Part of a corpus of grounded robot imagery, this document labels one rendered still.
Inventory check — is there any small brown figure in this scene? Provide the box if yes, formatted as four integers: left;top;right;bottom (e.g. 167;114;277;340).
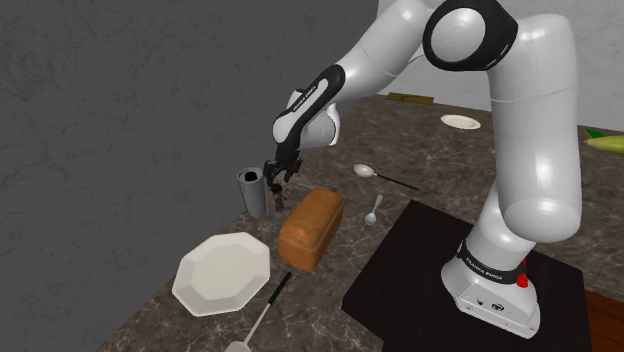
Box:
270;183;288;214

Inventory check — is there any yellow-green corn cob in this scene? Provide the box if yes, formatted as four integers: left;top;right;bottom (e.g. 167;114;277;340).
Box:
582;128;624;158

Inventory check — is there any small silver spoon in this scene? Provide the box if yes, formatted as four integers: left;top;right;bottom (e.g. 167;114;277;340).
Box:
363;194;385;227

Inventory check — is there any olive flat box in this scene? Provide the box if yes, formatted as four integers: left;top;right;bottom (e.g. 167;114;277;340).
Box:
386;91;436;106

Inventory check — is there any grey cup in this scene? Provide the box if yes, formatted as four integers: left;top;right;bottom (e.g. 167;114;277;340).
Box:
236;166;269;219

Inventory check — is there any black robot stand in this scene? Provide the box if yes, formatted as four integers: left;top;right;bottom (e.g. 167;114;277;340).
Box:
340;198;594;352

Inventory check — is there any white octagonal plate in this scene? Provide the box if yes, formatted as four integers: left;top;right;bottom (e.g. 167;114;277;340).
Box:
170;231;272;319

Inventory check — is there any white spoon with black handle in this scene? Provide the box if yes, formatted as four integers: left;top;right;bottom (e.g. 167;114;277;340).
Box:
353;163;421;192

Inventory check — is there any black-handled silver spatula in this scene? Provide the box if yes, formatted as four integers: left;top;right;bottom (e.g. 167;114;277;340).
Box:
223;271;293;352

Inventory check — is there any white round plate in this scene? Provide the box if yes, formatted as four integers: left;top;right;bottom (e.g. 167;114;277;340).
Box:
440;113;482;131

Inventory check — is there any brown bread loaf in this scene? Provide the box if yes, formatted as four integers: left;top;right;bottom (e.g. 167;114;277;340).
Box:
277;187;346;273

